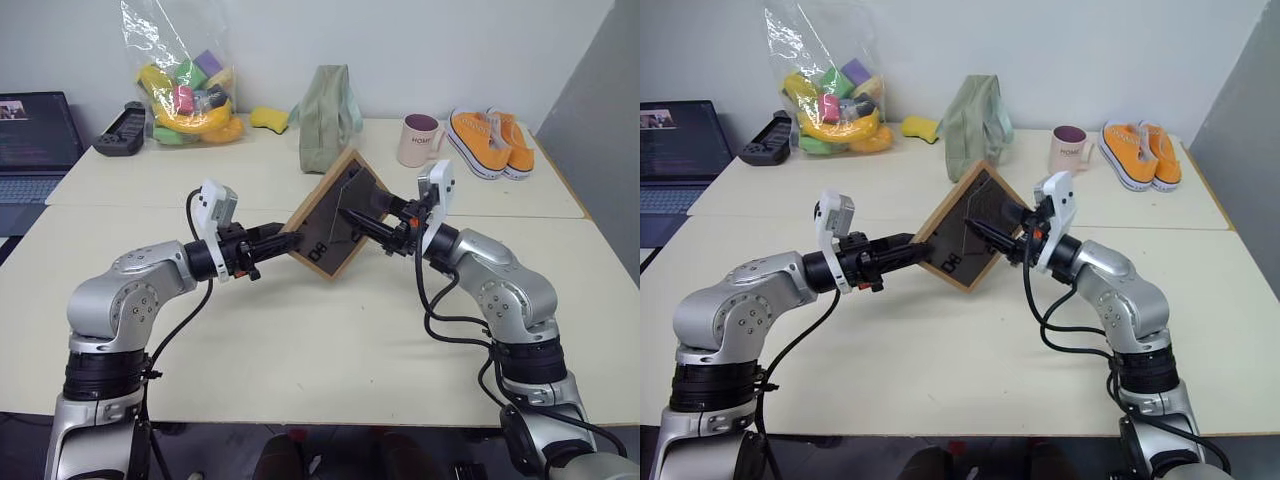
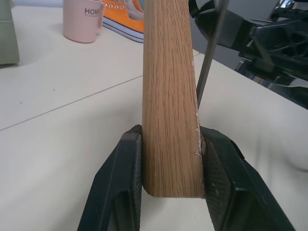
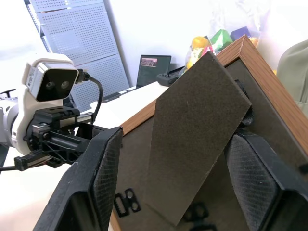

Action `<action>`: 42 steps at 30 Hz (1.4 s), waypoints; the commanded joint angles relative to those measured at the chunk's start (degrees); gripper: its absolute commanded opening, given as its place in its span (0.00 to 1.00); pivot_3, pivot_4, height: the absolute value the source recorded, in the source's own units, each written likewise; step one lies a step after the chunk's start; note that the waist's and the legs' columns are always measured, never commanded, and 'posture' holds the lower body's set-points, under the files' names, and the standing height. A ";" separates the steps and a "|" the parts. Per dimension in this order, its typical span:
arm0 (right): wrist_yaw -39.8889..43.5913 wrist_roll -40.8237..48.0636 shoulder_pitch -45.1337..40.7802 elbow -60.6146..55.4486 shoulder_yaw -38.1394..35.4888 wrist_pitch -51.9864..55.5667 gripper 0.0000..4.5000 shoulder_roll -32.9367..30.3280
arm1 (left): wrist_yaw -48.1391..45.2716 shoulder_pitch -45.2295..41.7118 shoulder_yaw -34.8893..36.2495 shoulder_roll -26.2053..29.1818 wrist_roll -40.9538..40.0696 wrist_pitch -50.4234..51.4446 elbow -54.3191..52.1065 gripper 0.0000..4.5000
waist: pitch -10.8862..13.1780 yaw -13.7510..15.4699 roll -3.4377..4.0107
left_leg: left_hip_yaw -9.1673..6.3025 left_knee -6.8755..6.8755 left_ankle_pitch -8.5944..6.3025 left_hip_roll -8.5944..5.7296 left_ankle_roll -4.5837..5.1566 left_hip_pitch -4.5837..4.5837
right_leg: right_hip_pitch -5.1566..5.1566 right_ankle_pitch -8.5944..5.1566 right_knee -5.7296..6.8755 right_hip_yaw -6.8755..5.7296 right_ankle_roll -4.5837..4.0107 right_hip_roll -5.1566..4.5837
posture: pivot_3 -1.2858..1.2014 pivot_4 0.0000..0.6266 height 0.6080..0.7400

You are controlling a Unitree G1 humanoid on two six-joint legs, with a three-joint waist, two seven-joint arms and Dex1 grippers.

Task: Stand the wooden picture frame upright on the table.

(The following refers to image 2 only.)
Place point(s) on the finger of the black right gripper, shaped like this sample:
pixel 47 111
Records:
pixel 276 73
pixel 276 38

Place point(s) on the orange canvas sneaker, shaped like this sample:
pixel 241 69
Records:
pixel 125 21

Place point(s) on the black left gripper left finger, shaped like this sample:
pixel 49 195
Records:
pixel 113 192

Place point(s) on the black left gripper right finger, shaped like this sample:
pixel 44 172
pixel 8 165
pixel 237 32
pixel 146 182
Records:
pixel 231 192

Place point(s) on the pale green plastic container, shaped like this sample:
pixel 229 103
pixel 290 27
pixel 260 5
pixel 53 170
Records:
pixel 7 36

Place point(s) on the pink ribbed HOME mug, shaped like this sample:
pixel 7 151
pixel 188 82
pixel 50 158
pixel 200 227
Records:
pixel 80 24

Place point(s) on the wooden oak plank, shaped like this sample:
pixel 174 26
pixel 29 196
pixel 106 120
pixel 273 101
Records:
pixel 168 96

